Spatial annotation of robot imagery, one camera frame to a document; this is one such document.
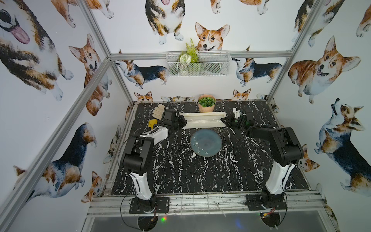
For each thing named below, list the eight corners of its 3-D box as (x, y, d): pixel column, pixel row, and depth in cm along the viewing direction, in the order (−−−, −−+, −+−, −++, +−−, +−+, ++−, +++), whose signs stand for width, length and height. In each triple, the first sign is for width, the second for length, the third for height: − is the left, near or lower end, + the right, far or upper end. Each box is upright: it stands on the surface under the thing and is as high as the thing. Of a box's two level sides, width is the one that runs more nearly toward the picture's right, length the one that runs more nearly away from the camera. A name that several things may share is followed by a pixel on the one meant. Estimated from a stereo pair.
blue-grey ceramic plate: (189, 156, 93) (189, 155, 91) (190, 130, 105) (190, 128, 103) (223, 156, 93) (223, 155, 91) (219, 130, 105) (220, 128, 103)
